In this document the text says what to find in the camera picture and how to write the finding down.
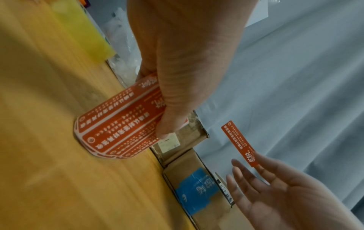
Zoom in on person's right hand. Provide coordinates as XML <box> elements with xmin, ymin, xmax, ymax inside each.
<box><xmin>226</xmin><ymin>151</ymin><xmax>364</xmax><ymax>230</ymax></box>

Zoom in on cardboard box with pale tape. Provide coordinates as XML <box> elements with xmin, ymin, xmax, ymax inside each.
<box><xmin>149</xmin><ymin>109</ymin><xmax>210</xmax><ymax>168</ymax></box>

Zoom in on red label sticker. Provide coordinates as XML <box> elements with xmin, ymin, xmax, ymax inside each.
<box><xmin>221</xmin><ymin>120</ymin><xmax>261</xmax><ymax>168</ymax></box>

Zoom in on yellow packing tape roll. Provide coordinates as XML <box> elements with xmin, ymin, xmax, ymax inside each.
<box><xmin>52</xmin><ymin>0</ymin><xmax>116</xmax><ymax>62</ymax></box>

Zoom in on clear bubble wrap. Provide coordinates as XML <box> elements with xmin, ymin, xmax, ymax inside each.
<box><xmin>100</xmin><ymin>6</ymin><xmax>143</xmax><ymax>88</ymax></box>

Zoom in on cardboard box with blue tape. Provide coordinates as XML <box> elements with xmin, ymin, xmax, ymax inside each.
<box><xmin>163</xmin><ymin>148</ymin><xmax>237</xmax><ymax>230</ymax></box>

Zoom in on grey curtain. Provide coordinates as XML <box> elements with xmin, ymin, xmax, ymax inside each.
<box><xmin>196</xmin><ymin>0</ymin><xmax>364</xmax><ymax>225</ymax></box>

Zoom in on roll of red stickers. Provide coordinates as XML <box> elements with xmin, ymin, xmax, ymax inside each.
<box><xmin>73</xmin><ymin>75</ymin><xmax>169</xmax><ymax>160</ymax></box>

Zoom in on person's left hand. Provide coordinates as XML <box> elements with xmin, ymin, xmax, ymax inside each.
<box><xmin>126</xmin><ymin>0</ymin><xmax>258</xmax><ymax>140</ymax></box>

